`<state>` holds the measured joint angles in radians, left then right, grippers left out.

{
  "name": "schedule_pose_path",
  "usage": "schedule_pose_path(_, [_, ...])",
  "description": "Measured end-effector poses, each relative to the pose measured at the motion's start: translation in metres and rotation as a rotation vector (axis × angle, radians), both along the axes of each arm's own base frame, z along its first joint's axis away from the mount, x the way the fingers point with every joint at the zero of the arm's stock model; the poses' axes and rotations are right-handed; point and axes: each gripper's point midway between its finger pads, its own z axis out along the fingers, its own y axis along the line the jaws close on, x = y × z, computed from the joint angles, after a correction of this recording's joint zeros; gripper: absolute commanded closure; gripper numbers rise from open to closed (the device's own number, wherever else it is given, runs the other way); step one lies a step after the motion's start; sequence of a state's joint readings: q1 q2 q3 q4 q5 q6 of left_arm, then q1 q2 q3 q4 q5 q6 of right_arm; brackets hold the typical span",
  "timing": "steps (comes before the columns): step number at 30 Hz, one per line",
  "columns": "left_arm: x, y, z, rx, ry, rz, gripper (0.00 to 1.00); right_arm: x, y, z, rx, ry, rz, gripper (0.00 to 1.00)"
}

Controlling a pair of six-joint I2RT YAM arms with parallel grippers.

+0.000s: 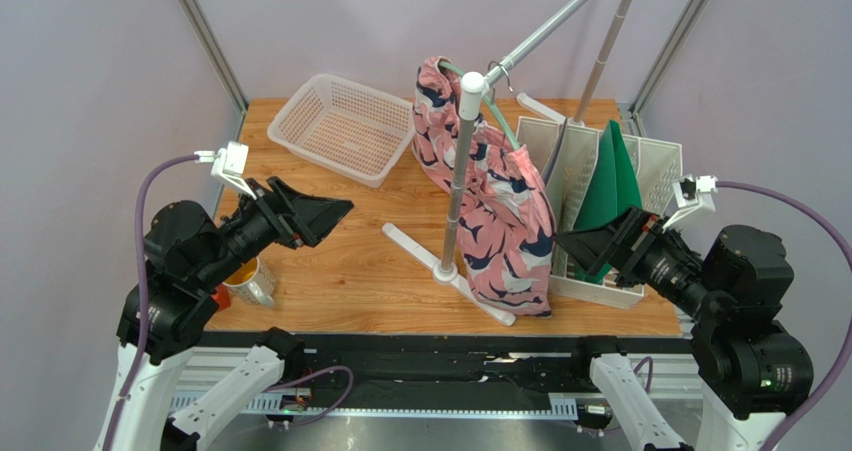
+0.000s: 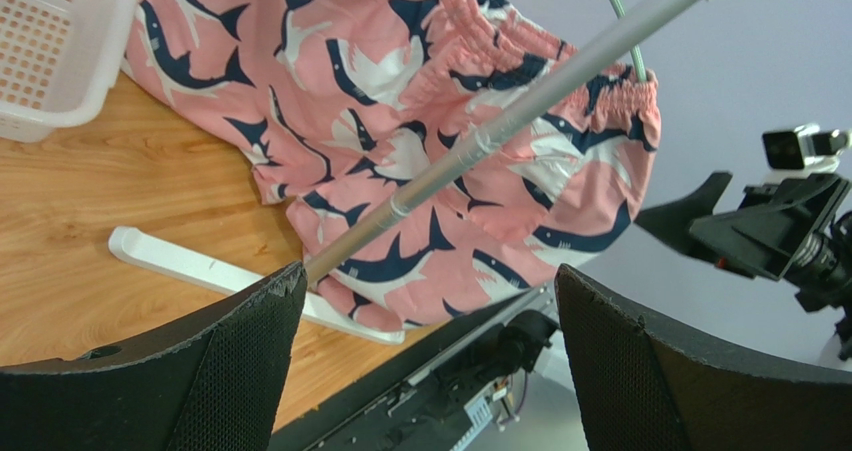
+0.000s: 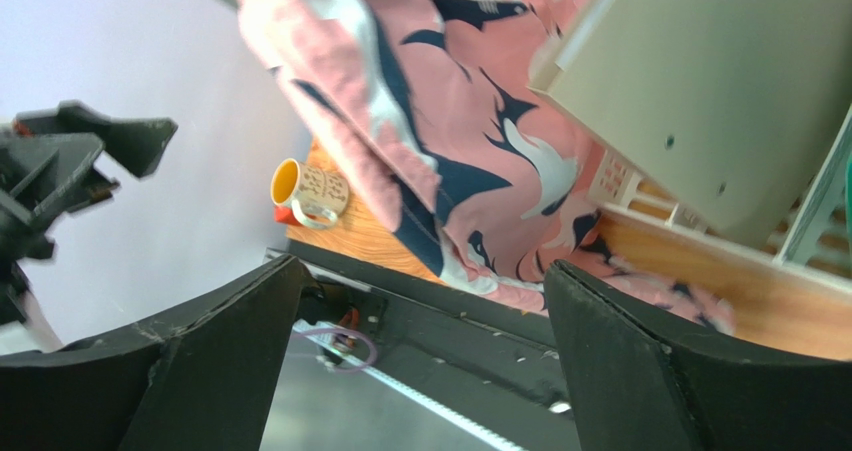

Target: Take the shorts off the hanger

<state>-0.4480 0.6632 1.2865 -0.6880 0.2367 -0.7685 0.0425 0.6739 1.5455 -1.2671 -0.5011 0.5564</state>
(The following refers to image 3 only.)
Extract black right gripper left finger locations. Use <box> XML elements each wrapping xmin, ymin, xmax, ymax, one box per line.
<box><xmin>1</xmin><ymin>255</ymin><xmax>310</xmax><ymax>450</ymax></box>

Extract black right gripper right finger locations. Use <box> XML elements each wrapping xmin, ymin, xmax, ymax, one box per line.
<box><xmin>544</xmin><ymin>261</ymin><xmax>851</xmax><ymax>450</ymax></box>

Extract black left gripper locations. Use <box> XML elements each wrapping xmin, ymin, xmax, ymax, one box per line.
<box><xmin>1</xmin><ymin>101</ymin><xmax>178</xmax><ymax>324</ymax></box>

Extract pink patterned shorts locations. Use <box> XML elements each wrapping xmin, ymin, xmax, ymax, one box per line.
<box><xmin>237</xmin><ymin>0</ymin><xmax>735</xmax><ymax>334</ymax></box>

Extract yellow-lined patterned mug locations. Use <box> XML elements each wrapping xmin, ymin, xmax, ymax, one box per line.
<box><xmin>270</xmin><ymin>158</ymin><xmax>350</xmax><ymax>230</ymax></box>

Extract white file organizer rack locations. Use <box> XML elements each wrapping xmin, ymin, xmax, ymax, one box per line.
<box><xmin>588</xmin><ymin>114</ymin><xmax>851</xmax><ymax>278</ymax></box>

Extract green document folder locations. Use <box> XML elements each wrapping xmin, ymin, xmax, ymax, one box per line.
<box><xmin>844</xmin><ymin>155</ymin><xmax>852</xmax><ymax>225</ymax></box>

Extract grey document folder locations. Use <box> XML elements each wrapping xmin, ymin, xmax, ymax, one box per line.
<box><xmin>530</xmin><ymin>0</ymin><xmax>851</xmax><ymax>248</ymax></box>

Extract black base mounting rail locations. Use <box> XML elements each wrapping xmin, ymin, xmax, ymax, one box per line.
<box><xmin>286</xmin><ymin>241</ymin><xmax>581</xmax><ymax>450</ymax></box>

